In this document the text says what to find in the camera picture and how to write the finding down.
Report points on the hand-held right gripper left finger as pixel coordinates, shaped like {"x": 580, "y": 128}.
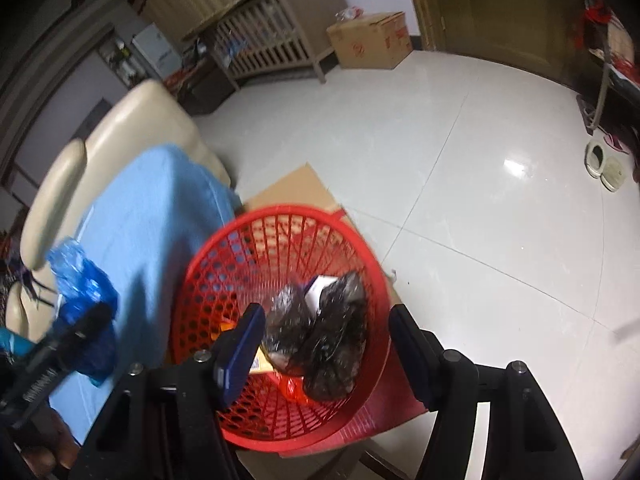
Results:
{"x": 245, "y": 355}

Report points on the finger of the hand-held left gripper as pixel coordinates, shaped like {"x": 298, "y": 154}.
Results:
{"x": 85, "y": 330}

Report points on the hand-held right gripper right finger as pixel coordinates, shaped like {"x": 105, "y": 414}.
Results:
{"x": 407, "y": 355}

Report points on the light blue plastic bag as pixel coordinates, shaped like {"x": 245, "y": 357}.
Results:
{"x": 92, "y": 285}

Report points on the clear plastic container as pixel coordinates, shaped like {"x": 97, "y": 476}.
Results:
{"x": 282, "y": 320}

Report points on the black plastic bag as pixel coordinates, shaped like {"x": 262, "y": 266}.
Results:
{"x": 335, "y": 340}

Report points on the red plastic basket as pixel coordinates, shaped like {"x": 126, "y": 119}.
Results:
{"x": 300, "y": 225}

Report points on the person's left hand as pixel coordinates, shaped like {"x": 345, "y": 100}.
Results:
{"x": 50, "y": 452}

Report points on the teal metal bottle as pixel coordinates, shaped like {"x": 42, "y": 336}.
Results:
{"x": 10, "y": 340}

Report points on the dark purple cloth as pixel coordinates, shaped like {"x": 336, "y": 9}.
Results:
{"x": 30, "y": 280}

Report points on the blue tablecloth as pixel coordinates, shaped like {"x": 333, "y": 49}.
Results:
{"x": 150, "y": 210}

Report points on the flat cardboard sheet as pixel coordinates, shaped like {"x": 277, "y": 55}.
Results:
{"x": 300, "y": 185}

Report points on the cream leather sofa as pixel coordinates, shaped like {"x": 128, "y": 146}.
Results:
{"x": 140, "y": 125}

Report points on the dark low cabinet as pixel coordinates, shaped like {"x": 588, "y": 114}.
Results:
{"x": 200, "y": 90}

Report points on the white slipper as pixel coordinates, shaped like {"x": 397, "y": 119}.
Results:
{"x": 614, "y": 175}
{"x": 596, "y": 157}

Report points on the white air conditioner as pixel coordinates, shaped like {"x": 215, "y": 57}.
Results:
{"x": 155, "y": 50}

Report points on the pink slipper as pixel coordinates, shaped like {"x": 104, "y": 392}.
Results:
{"x": 617, "y": 141}

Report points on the brown cardboard box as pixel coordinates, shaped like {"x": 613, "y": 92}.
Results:
{"x": 370, "y": 42}

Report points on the wooden crib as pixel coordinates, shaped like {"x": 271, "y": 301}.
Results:
{"x": 270, "y": 35}

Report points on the small plastic bag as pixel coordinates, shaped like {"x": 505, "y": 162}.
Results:
{"x": 349, "y": 14}

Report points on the wooden door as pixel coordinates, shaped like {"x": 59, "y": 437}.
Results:
{"x": 500, "y": 10}

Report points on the cluttered metal rack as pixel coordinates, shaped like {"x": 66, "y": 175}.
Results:
{"x": 620, "y": 45}

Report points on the wall shelf with plants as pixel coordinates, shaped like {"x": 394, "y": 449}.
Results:
{"x": 120, "y": 60}

